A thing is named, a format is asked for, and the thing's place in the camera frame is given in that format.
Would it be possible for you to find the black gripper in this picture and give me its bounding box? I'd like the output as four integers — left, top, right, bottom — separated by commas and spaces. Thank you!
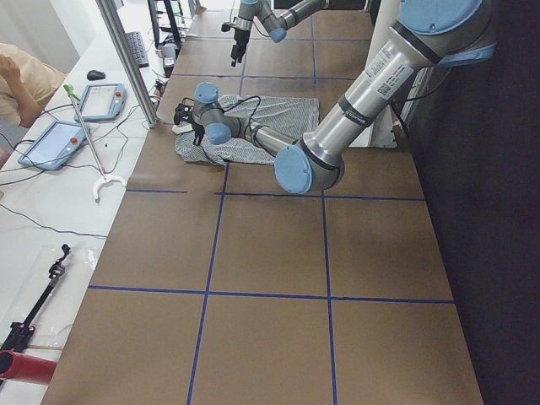
173, 97, 205, 146
221, 22, 250, 67

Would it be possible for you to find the black computer mouse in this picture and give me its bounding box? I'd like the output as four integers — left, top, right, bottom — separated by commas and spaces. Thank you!
86, 69, 106, 81

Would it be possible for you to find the black keyboard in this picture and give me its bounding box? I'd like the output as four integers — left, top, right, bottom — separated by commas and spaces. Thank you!
125, 31, 149, 68

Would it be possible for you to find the black reacher grabber tool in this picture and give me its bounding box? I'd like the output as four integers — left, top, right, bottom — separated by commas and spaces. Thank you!
1, 244, 71, 353

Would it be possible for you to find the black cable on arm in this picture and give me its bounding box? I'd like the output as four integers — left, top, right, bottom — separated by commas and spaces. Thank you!
179, 95, 279, 155

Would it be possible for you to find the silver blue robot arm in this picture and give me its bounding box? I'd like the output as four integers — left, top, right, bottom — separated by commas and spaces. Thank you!
221, 0, 335, 67
174, 1, 499, 194

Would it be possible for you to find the near blue teach pendant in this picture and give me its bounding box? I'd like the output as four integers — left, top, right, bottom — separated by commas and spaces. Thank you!
18, 121, 86, 170

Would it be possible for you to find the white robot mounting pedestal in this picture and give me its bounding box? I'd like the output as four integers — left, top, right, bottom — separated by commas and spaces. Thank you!
350, 0, 401, 149

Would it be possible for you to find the aluminium frame post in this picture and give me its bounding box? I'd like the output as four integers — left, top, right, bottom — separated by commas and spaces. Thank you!
95, 0, 159, 128

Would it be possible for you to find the far blue teach pendant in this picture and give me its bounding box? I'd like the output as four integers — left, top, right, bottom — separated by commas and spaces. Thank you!
78, 83, 127, 122

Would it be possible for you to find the metal reacher grabber tool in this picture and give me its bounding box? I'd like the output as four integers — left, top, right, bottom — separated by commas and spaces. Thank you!
63, 84, 127, 203

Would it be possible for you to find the navy white striped polo shirt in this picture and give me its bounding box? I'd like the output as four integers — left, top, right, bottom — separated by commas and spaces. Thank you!
175, 94, 320, 165

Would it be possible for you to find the red cylinder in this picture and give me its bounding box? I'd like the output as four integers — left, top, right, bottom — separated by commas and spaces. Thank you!
1, 350, 57, 385

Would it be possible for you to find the blue teach pendant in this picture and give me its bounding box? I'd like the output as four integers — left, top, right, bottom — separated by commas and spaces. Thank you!
78, 83, 127, 122
18, 121, 86, 170

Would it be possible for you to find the seated person in beige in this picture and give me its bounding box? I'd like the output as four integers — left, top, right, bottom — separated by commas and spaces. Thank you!
0, 41, 67, 168

